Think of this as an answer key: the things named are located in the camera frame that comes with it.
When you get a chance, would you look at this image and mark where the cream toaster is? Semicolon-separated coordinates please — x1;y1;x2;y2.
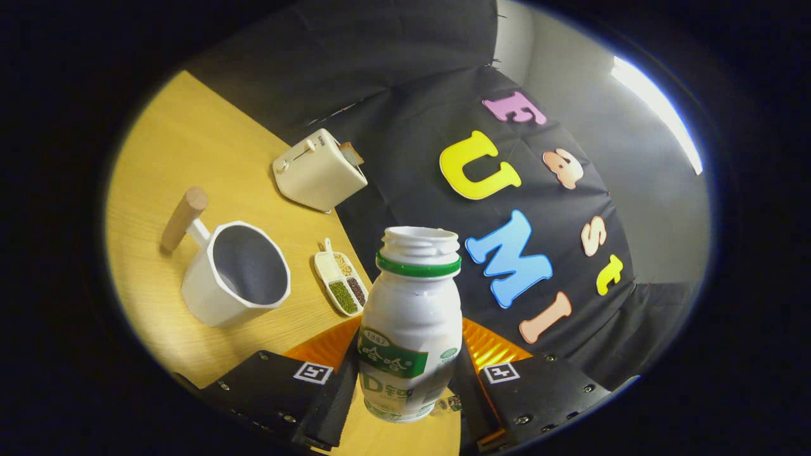
272;129;368;213

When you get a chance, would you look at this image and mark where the black backdrop cloth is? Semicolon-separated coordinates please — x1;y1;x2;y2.
184;0;698;393

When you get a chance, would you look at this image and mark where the white juice bottle green ring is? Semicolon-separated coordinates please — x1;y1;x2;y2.
358;226;463;423

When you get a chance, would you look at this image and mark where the white divided dish with beans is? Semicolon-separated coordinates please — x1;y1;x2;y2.
314;237;369;317

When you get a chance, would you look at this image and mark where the wooden table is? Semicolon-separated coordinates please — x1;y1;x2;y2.
105;70;463;456

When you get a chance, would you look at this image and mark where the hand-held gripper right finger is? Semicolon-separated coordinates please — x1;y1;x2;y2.
456;317;613;452

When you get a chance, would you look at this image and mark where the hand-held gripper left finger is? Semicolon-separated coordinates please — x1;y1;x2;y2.
200;315;362;452

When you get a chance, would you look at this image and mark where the white cup wooden handle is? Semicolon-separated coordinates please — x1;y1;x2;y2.
160;186;292;329

